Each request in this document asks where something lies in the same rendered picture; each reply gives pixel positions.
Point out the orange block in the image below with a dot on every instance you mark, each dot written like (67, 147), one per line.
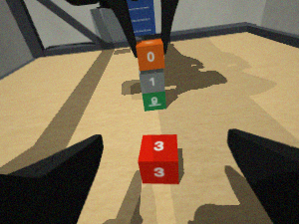
(150, 54)

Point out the green block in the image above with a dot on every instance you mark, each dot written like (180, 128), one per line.
(154, 101)

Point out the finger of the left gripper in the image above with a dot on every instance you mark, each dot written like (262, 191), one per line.
(119, 7)
(168, 8)

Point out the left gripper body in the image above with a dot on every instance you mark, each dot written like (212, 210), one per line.
(82, 2)

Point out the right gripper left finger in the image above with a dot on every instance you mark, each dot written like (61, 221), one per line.
(53, 190)

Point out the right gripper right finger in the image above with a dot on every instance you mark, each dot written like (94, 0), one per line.
(272, 170)

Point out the red block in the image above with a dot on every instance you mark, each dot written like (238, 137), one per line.
(158, 159)

